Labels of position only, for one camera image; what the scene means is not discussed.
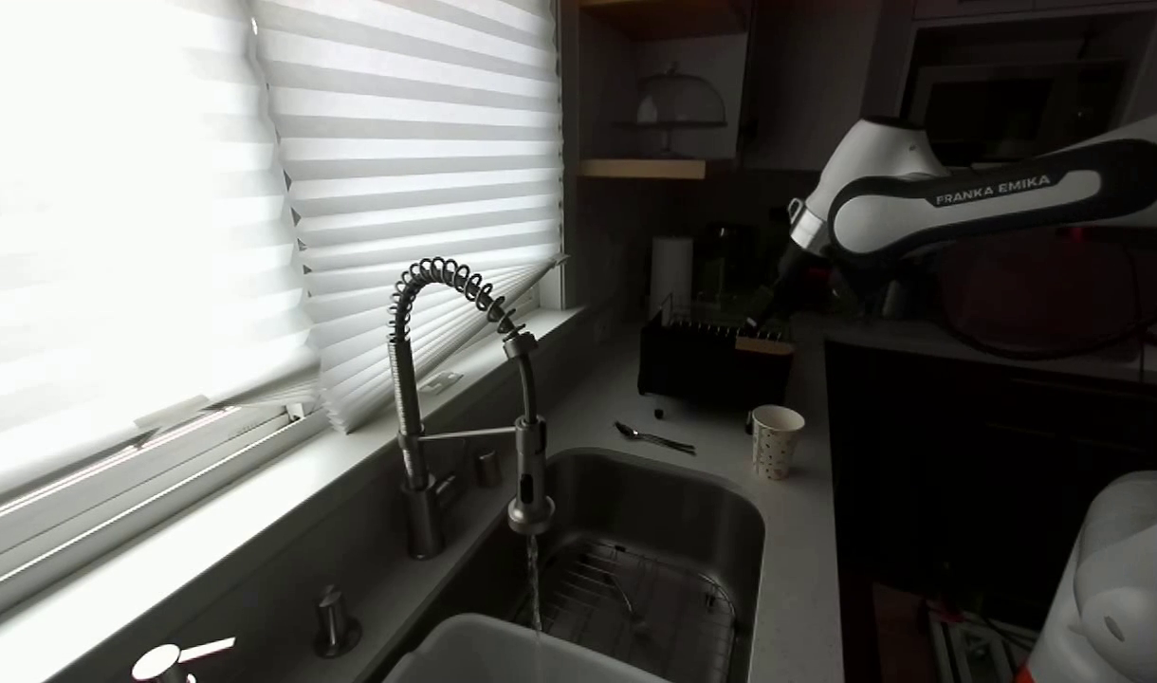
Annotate white paper cup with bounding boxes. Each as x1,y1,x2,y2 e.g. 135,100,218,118
749,405,803,481

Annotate stainless steel kitchen faucet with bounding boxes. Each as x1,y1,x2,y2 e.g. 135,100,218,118
387,255,555,559

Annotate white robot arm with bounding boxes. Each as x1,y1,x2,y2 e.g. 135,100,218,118
768,115,1157,297

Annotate silver spoon on counter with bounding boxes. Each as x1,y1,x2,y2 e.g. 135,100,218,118
613,422,698,455

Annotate black dish drying rack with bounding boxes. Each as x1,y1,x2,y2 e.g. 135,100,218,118
638,316,796,405

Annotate small steel side knob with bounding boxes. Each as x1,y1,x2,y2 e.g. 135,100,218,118
475,453,499,491

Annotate stainless steel sink basin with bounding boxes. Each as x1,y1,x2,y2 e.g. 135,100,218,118
376,446,766,683

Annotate white plastic wash tub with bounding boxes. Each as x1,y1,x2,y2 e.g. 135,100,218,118
383,613,662,683

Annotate steel soap dispenser button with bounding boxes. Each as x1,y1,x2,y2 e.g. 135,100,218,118
316,583,359,660

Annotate window with white blind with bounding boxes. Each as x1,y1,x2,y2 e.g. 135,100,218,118
0,0,565,613

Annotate wooden wall shelf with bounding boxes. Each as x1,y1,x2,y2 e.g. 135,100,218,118
576,155,710,182

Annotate wire sink grid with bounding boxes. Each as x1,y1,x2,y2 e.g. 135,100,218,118
541,540,737,683

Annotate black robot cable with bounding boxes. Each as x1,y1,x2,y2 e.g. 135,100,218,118
928,240,1157,365

